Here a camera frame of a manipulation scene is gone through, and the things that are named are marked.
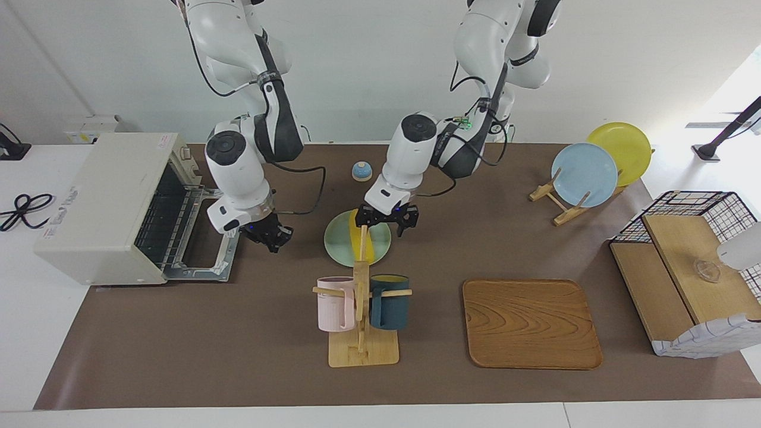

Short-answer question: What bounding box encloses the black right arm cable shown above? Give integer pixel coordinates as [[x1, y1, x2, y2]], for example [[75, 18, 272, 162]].
[[272, 160, 327, 216]]

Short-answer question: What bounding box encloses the white power strip box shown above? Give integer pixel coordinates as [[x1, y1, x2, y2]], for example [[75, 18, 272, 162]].
[[64, 115, 127, 145]]

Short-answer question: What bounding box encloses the small clear glass dish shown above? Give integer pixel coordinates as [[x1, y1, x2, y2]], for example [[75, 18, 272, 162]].
[[693, 259, 722, 284]]

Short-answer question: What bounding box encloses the black clamp base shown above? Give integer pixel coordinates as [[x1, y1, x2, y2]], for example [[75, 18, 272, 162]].
[[0, 123, 32, 161]]

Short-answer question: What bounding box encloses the light blue plate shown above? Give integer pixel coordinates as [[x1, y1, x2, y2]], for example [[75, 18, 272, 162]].
[[551, 143, 619, 209]]

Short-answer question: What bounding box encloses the black wire basket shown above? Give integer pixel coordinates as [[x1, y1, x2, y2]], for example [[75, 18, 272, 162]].
[[611, 190, 761, 301]]

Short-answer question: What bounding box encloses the yellow plate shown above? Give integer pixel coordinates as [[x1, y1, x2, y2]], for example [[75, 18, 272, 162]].
[[587, 122, 653, 188]]

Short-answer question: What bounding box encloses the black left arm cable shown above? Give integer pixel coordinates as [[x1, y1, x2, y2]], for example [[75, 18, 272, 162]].
[[415, 59, 518, 198]]

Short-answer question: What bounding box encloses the wooden plate rack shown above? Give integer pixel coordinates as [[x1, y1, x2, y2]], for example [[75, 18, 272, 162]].
[[529, 149, 656, 227]]

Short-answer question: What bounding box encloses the white checkered cloth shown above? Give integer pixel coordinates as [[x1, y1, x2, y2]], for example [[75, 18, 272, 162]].
[[650, 313, 761, 359]]

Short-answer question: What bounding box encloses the pale green ceramic plate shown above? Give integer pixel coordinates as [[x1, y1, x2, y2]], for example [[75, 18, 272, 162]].
[[324, 209, 393, 268]]

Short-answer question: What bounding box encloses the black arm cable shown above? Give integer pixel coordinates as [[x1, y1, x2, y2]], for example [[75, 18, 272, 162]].
[[272, 160, 327, 216], [415, 59, 518, 198]]

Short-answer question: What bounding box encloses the white rounded cylinder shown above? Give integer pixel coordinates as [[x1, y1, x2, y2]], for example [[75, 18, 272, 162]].
[[716, 222, 761, 272]]

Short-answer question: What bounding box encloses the pink mug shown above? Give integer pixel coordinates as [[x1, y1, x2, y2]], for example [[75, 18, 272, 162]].
[[316, 276, 358, 333]]

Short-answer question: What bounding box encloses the black angled stand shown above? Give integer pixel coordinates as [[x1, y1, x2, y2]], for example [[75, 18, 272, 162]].
[[691, 96, 761, 162]]

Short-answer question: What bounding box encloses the dark teal mug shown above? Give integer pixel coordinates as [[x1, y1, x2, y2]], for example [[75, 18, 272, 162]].
[[368, 274, 411, 331]]

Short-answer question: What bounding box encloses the brown table mat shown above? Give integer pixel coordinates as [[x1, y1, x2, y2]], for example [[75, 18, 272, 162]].
[[34, 143, 761, 411]]

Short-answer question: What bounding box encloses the wooden mug tree stand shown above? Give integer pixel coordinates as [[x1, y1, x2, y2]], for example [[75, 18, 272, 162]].
[[312, 224, 413, 368]]

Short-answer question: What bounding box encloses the wooden serving tray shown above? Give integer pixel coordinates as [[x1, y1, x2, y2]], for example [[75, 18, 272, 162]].
[[462, 279, 603, 370]]

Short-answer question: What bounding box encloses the white toaster oven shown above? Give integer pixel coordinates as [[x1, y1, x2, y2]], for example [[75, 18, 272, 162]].
[[34, 132, 242, 287]]

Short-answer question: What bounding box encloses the black coiled cable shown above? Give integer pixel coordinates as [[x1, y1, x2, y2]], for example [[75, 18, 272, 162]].
[[0, 193, 56, 233]]

